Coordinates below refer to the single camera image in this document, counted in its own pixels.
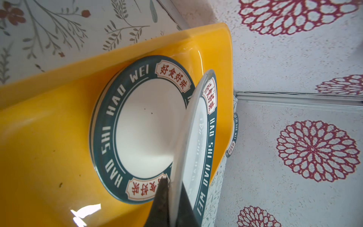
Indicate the yellow plastic bin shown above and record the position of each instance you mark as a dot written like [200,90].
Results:
[47,173]

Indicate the green rim plate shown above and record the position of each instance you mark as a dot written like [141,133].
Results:
[234,136]
[194,150]
[134,125]

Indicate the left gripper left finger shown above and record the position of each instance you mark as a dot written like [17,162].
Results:
[159,216]

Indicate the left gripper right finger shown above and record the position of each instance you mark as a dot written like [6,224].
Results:
[186,216]

